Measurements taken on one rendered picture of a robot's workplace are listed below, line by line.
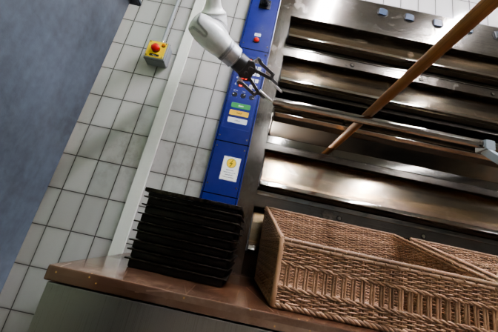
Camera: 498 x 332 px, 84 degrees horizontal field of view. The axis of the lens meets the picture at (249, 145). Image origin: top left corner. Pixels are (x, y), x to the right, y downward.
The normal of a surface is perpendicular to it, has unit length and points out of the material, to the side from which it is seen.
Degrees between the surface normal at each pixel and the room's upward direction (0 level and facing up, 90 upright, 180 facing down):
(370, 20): 90
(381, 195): 70
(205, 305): 90
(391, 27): 90
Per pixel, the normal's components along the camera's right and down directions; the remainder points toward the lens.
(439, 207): 0.11, -0.62
